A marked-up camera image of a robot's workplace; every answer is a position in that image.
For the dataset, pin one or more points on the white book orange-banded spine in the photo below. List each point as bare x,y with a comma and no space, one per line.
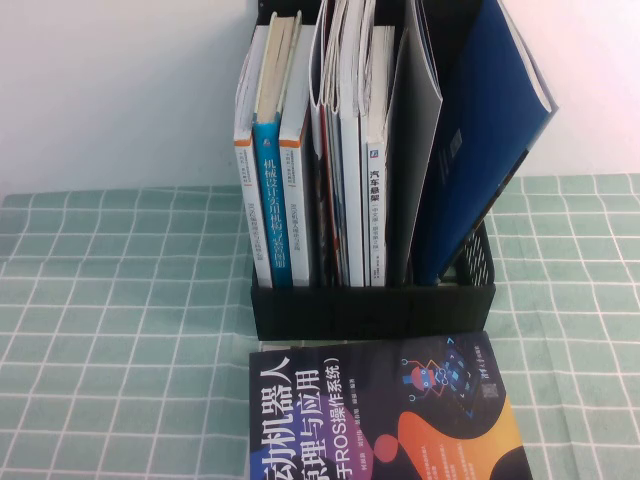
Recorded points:
295,200
250,210

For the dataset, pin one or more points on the blue spine mechanism book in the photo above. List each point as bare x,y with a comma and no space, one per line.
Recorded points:
272,200

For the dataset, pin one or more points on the white car suspension book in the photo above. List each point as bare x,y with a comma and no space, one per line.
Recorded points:
377,200

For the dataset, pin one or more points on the black plastic book holder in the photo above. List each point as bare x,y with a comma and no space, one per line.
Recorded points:
350,312

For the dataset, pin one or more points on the large blue cover book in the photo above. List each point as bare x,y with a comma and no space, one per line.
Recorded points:
480,150

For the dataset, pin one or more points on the dark colourful robot book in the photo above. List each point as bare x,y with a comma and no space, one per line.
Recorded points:
400,425

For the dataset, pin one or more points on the blue-grey thin magazine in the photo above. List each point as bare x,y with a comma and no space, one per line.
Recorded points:
340,225

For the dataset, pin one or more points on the red-edged thin magazine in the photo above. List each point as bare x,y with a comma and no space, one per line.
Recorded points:
327,200

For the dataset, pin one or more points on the white spine thick brochure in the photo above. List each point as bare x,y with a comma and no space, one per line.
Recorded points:
352,200

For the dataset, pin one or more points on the dark grey cover magazine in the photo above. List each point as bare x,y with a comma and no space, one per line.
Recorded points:
410,150

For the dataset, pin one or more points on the white curved cover magazine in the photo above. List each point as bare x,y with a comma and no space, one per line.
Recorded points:
316,75

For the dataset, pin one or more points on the green checked tablecloth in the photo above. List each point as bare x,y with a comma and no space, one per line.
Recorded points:
100,350

